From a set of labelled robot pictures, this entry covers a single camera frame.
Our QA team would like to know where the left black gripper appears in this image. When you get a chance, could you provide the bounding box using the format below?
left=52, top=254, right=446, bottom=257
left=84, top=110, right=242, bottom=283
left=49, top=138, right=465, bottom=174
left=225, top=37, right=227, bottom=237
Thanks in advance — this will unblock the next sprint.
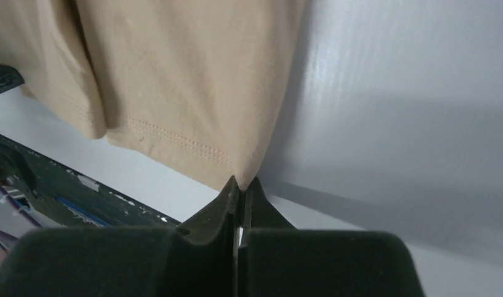
left=0, top=64, right=24, bottom=94

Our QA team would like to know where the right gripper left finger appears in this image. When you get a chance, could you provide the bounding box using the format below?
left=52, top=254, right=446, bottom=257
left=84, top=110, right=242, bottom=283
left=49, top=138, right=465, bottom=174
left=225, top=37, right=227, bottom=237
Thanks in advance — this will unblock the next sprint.
left=0, top=178, right=240, bottom=296

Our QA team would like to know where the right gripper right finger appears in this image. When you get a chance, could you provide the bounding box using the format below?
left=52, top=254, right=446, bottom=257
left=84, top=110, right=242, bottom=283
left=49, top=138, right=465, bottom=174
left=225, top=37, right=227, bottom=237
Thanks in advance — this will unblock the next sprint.
left=236, top=179, right=424, bottom=296

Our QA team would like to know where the beige t shirt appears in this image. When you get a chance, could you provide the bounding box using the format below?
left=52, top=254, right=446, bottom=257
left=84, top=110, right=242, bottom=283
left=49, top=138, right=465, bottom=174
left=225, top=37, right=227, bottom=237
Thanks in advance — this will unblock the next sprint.
left=0, top=1, right=306, bottom=190

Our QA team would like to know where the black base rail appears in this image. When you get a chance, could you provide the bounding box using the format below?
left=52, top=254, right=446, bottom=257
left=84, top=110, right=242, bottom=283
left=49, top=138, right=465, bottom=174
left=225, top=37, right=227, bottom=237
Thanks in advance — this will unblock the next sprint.
left=0, top=134, right=179, bottom=228

